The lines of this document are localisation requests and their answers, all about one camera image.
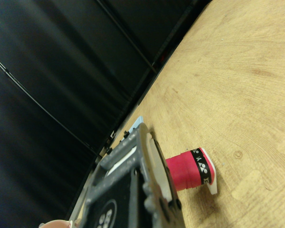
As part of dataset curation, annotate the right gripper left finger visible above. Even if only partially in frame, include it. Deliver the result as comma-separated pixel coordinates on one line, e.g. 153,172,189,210
85,123,150,207

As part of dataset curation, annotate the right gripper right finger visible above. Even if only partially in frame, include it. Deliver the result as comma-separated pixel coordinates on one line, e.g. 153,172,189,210
137,132,182,228

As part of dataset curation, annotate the white scoop with red handle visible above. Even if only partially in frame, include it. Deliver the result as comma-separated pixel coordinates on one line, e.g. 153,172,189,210
165,147,218,196

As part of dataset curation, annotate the black curtain stand pole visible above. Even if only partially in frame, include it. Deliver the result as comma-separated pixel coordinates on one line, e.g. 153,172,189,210
0,53,99,154
95,0,159,74

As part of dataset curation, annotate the white bin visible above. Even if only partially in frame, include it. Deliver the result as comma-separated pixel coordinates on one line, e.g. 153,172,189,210
38,218,73,228

